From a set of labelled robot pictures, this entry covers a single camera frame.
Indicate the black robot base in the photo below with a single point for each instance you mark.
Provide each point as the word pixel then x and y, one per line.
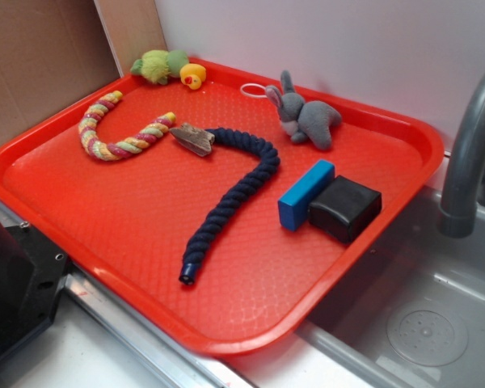
pixel 32 275

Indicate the red plastic tray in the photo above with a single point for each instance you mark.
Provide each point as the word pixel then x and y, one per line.
pixel 127 223

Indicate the blue rectangular block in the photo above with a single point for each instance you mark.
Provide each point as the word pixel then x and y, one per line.
pixel 294 203

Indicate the brown wood piece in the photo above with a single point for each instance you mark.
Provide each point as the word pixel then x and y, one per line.
pixel 199 141

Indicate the grey plush bunny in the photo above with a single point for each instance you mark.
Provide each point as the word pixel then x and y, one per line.
pixel 301 120

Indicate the black rectangular block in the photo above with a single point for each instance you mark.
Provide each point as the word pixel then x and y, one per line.
pixel 344 209

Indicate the white elastic loop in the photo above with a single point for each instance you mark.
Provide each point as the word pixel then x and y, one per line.
pixel 253 90

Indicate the yellow rubber duck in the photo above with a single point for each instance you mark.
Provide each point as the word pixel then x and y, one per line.
pixel 193 76

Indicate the green plush toy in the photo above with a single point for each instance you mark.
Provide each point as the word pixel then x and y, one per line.
pixel 159 66

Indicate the light wooden board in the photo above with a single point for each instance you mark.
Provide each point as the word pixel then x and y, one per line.
pixel 132 28

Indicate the grey plastic sink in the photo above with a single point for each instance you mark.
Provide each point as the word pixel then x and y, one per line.
pixel 410 312

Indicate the grey toy faucet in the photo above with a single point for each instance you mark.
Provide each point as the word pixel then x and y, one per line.
pixel 464 186

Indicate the brown cardboard panel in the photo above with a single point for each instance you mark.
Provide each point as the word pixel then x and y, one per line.
pixel 52 54

